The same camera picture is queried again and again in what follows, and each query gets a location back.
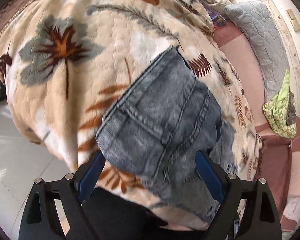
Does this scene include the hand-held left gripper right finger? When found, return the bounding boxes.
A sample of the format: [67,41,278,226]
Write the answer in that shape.
[195,150,282,240]

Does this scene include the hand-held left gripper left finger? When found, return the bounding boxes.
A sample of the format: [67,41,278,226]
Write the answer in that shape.
[19,151,107,240]

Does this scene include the blue denim pants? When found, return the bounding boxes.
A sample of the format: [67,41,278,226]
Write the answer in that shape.
[96,45,237,224]

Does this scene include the white cloth on sofa back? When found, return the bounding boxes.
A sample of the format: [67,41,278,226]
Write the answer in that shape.
[284,196,300,223]

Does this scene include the green patterned blanket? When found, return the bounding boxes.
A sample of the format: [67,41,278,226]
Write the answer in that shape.
[262,69,298,138]

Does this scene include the grey crumpled cloth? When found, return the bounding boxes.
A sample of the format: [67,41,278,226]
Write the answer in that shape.
[286,91,297,127]

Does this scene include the pink bed sheet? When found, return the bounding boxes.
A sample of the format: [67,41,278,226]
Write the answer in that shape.
[212,22,300,233]

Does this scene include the leaf printed blanket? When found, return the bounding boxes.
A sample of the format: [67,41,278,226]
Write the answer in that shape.
[0,0,264,232]

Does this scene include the grey quilted pillow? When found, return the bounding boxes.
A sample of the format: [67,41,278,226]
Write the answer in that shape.
[225,0,290,100]

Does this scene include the purple printed packet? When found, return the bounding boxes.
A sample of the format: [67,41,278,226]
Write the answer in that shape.
[206,5,227,29]

